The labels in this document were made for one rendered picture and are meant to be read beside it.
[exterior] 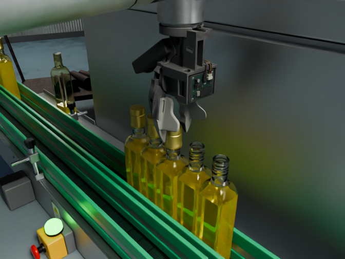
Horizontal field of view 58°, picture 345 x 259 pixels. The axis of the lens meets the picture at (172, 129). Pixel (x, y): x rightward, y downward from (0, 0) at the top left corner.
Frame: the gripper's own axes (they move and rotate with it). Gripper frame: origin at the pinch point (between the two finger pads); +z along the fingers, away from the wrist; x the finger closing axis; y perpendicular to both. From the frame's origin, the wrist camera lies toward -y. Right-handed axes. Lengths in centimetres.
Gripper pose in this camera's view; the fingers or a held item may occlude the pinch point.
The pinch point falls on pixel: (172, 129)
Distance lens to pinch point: 60.1
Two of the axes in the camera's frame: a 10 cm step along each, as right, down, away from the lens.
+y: 6.8, 3.5, -6.5
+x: 7.4, -3.2, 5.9
